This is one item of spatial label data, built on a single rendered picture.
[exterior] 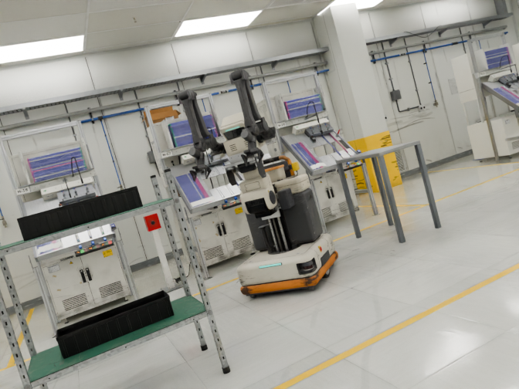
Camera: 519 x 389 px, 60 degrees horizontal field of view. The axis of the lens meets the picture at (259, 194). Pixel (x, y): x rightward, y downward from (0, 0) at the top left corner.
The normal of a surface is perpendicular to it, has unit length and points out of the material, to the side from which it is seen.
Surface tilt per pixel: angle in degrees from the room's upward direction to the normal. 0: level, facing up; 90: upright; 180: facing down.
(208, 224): 90
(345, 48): 90
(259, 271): 90
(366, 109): 90
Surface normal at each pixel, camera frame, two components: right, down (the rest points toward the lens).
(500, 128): -0.88, 0.28
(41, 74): 0.39, -0.04
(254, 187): -0.36, 0.32
